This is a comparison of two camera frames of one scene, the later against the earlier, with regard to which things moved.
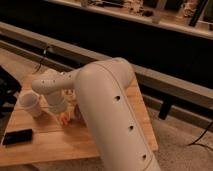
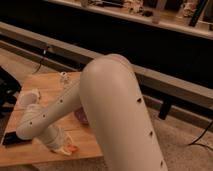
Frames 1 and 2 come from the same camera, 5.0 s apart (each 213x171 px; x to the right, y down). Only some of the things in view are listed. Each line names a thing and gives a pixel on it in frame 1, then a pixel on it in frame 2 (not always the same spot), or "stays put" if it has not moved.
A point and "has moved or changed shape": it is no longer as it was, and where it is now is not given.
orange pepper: [64, 119] has moved or changed shape
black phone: [15, 137] stays put
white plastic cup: [29, 100] stays put
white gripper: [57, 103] -> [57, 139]
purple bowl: [77, 114] stays put
